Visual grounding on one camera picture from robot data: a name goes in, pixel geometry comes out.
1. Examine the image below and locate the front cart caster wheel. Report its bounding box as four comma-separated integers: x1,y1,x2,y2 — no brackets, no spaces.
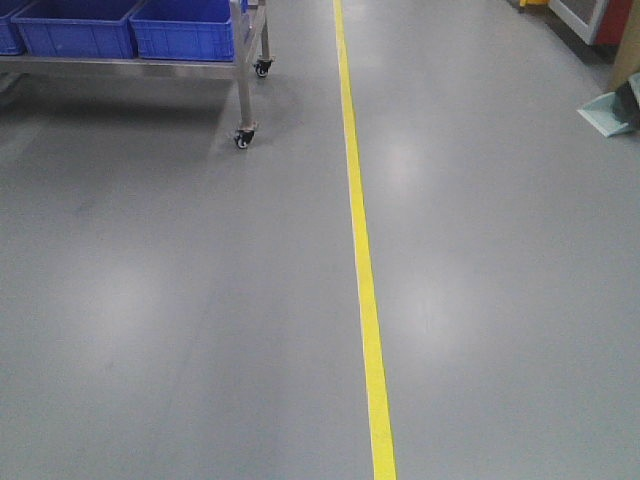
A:
234,129,256,150

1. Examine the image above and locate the cart caster wheel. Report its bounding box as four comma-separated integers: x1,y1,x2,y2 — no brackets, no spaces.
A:
253,58,274,79
234,129,256,150

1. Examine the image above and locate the rear cart caster wheel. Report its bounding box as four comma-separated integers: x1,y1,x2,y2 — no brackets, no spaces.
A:
253,58,274,79

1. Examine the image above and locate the blue bin on cart right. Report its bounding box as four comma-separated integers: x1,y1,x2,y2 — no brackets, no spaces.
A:
129,1,235,62

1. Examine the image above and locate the blue bin on cart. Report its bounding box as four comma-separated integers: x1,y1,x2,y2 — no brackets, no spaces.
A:
11,0,142,59
0,0,32,56
129,1,235,62

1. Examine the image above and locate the teal dustpan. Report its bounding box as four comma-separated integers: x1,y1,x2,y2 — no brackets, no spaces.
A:
577,73,639,138

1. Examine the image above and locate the blue bin on cart middle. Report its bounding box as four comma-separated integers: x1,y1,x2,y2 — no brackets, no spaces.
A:
11,0,142,59

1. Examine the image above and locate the blue bin on cart left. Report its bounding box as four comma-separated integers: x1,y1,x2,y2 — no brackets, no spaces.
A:
0,0,32,56

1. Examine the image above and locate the metal wheeled cart frame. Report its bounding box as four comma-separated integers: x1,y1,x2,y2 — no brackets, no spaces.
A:
1,1,272,130

